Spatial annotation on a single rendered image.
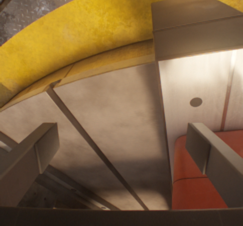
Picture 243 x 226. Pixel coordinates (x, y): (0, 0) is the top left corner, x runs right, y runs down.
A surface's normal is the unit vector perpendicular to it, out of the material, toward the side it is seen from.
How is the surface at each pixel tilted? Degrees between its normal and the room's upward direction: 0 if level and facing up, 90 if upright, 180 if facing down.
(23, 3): 0
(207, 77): 0
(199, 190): 97
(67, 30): 0
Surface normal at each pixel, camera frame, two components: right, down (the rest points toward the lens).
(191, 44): -0.24, -0.76
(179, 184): -0.66, -0.70
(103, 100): -0.12, 0.63
